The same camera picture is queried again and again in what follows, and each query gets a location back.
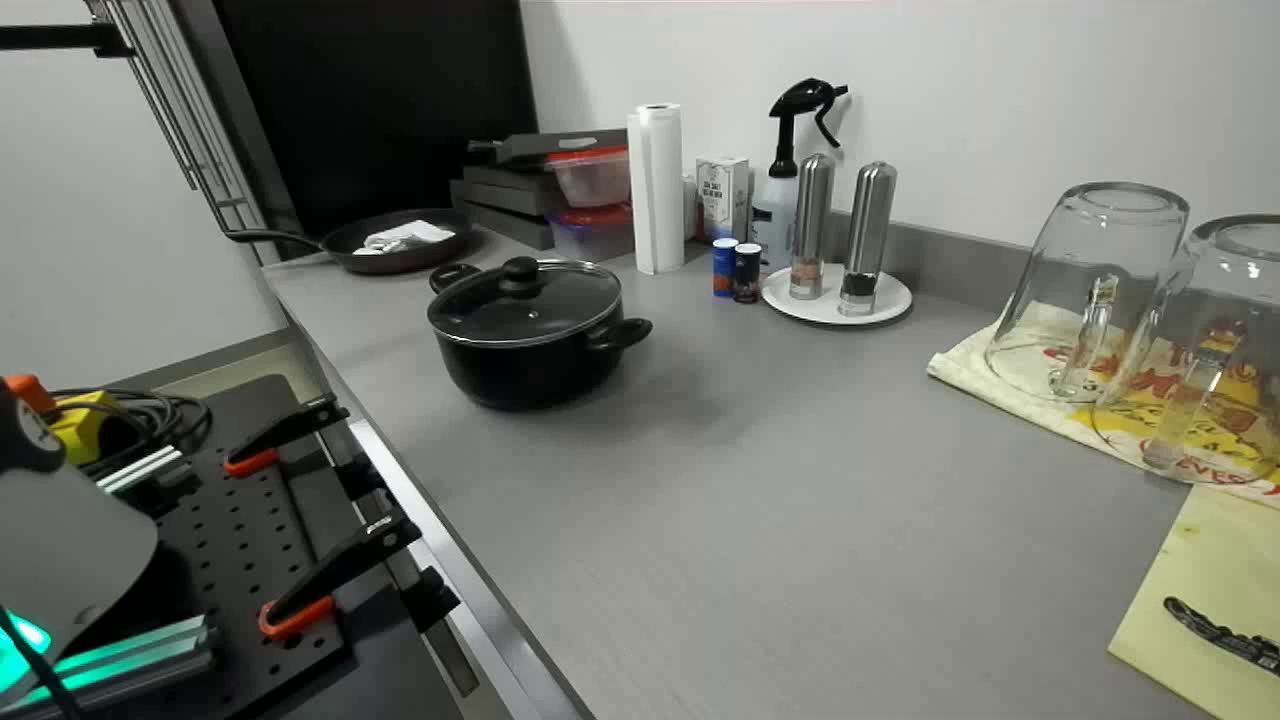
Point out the glass pot lid black knob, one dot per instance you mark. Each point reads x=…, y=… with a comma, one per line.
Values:
x=522, y=300

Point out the grey robot base shell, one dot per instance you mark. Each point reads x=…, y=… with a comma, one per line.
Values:
x=65, y=552

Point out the black cooking pot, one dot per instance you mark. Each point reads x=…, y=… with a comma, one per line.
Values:
x=516, y=377

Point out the lower plastic food container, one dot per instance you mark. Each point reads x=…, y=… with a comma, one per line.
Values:
x=594, y=234

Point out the plastic food container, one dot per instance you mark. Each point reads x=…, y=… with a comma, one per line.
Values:
x=594, y=234
x=591, y=176

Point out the blue spice jar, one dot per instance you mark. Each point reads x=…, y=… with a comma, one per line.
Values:
x=722, y=265

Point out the dark spice jar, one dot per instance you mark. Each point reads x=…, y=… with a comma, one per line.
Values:
x=747, y=273

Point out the white small carton box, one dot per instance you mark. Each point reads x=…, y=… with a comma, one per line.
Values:
x=724, y=199

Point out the upper plastic food container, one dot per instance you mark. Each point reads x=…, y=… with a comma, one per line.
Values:
x=591, y=176

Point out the white paper towel roll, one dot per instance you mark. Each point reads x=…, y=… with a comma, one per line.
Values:
x=658, y=185

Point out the stack of dark trays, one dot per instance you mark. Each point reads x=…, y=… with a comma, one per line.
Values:
x=506, y=185

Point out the left steel pepper mill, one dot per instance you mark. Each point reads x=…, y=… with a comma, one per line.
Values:
x=808, y=221

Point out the white round plate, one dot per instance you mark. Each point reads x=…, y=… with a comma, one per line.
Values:
x=888, y=300

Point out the black frying pan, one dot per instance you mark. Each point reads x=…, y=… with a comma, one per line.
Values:
x=353, y=234

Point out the white crumpled cloth in pan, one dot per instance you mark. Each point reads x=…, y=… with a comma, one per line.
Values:
x=402, y=239

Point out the right steel salt mill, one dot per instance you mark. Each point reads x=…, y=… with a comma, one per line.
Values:
x=864, y=239

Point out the upper black orange clamp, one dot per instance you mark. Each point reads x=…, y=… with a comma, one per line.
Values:
x=267, y=445

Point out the black orange clamp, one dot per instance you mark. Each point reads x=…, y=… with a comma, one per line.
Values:
x=267, y=445
x=311, y=596

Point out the lower black orange clamp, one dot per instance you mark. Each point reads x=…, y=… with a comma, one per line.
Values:
x=311, y=596

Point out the black perforated mounting board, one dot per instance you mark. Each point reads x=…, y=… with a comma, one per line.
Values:
x=232, y=547

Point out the left upturned glass jar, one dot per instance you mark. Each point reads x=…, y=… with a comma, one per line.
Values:
x=1096, y=259

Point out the upturned glass jar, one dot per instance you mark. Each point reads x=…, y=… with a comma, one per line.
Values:
x=1096, y=259
x=1198, y=395

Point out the yellow patterned dish towel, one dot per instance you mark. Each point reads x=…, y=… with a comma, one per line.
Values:
x=1022, y=382

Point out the right upturned glass jar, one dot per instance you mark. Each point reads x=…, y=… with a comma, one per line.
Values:
x=1198, y=395

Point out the yellow connector block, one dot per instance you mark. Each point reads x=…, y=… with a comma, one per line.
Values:
x=83, y=423

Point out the black utensil on cloth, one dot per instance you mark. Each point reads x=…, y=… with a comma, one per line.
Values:
x=1255, y=648

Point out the black wall panel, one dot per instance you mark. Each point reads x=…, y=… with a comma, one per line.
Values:
x=345, y=111

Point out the metal wire rack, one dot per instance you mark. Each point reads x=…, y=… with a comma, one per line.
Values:
x=186, y=111

